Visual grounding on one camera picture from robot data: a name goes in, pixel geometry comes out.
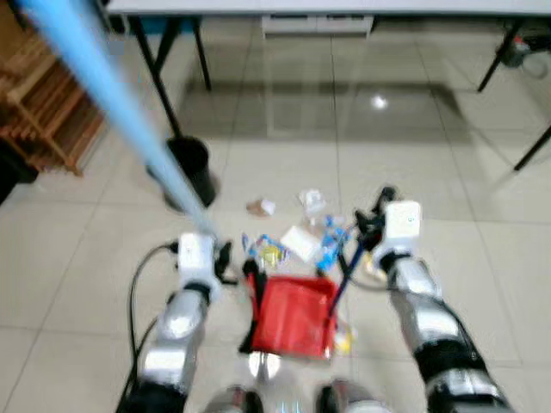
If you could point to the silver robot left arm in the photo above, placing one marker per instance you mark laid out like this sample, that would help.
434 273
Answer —
172 335

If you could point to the robot left leg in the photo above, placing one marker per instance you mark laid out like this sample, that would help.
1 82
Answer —
232 403

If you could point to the small white crumpled carton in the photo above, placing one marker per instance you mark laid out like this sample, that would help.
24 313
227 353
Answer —
312 202

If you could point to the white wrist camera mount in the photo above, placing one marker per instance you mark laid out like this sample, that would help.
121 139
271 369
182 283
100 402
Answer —
403 222
195 258

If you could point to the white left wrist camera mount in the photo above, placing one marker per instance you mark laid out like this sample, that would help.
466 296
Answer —
195 258

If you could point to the blue plastic wrapper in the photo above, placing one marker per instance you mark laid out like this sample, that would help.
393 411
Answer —
331 245

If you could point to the small torn cardboard scrap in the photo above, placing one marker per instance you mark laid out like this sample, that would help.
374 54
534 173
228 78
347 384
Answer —
258 207

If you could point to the broom with black bristles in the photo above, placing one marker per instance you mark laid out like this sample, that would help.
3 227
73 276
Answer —
108 86

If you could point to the yellow white crumpled packet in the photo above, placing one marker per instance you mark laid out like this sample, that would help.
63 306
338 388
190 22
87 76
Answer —
343 340

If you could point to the white flat paper tray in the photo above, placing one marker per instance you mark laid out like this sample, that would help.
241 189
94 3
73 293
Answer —
301 243

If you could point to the wooden slatted rack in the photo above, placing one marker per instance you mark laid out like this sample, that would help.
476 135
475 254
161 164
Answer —
43 112

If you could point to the robot leg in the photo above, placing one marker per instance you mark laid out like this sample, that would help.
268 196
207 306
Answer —
232 403
353 401

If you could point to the yellow blue snack packet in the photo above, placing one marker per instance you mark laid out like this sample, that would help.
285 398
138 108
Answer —
269 252

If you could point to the white table with black legs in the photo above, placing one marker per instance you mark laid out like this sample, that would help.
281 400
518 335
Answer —
344 6

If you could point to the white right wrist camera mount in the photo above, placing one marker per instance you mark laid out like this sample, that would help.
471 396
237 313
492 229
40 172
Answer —
403 222

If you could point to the robot right leg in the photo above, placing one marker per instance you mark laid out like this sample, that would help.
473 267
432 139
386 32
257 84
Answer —
353 401

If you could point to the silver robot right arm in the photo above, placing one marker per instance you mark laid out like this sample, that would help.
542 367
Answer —
422 301

